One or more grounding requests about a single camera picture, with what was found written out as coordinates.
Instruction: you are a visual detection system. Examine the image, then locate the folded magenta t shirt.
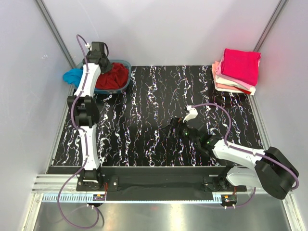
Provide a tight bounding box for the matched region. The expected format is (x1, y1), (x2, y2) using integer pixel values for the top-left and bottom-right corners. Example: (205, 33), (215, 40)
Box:
(221, 49), (261, 86)

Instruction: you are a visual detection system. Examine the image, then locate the folded light pink t shirt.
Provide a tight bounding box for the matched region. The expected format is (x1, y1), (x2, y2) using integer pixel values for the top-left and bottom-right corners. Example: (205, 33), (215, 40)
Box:
(212, 61), (256, 92)

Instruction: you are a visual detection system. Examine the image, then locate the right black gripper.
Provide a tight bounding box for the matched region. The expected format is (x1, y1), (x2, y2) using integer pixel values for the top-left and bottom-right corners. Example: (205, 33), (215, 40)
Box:
(161, 117), (200, 146)

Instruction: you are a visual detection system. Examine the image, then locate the dark red t shirt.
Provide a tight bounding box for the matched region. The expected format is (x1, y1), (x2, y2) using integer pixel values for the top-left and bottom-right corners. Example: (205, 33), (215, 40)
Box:
(95, 63), (128, 90)

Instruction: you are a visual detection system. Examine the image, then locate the clear blue plastic bin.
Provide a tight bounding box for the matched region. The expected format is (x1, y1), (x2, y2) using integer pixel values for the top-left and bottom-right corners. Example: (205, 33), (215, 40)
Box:
(71, 58), (131, 97)

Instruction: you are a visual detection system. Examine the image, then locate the folded white t shirt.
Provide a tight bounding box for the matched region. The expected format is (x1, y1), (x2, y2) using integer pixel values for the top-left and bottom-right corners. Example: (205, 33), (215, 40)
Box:
(216, 75), (256, 95)

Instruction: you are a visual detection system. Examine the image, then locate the aluminium front rail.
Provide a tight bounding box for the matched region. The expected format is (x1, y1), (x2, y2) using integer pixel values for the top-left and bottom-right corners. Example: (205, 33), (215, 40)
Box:
(32, 175), (295, 193)

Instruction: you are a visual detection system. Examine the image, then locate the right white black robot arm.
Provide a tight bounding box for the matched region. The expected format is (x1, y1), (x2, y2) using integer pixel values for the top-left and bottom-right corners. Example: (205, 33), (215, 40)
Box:
(163, 118), (299, 200)

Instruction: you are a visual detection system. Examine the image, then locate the folded red t shirt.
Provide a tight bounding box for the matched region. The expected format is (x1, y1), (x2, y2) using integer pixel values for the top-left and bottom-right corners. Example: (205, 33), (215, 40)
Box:
(235, 87), (251, 95)

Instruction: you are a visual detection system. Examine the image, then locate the blue t shirt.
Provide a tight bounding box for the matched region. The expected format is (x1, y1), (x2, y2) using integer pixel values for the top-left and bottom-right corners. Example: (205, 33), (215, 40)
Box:
(63, 69), (83, 88)

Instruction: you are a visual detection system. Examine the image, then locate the black marble pattern mat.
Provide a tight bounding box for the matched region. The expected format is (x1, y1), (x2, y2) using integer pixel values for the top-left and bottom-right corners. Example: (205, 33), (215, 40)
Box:
(51, 65), (263, 167)

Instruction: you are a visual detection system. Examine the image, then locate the left aluminium frame post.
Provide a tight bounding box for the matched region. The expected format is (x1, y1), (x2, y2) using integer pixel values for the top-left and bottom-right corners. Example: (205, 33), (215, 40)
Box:
(33, 0), (78, 70)

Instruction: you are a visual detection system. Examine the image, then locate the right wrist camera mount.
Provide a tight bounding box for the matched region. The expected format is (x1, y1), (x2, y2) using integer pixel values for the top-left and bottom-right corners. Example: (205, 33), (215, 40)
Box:
(183, 105), (198, 122)

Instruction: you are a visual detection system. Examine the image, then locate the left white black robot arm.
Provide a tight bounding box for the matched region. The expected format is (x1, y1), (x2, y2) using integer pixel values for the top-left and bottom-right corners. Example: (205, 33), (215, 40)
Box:
(67, 42), (112, 191)

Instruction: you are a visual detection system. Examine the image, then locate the folded salmon t shirt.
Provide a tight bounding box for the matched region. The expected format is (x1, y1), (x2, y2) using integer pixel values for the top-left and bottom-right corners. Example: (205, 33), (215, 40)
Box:
(211, 61), (241, 93)

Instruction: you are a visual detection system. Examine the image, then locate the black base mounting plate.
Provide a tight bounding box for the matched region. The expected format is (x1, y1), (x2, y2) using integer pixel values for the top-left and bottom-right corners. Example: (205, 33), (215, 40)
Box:
(76, 166), (248, 202)

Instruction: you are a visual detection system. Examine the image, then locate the aluminium frame post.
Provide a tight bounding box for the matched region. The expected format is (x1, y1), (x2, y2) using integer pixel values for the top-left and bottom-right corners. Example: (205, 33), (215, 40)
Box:
(33, 0), (78, 70)
(253, 0), (289, 52)

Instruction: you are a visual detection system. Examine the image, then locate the right aluminium frame post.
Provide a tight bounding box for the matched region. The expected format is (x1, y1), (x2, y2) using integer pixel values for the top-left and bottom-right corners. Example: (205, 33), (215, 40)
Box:
(253, 0), (289, 52)

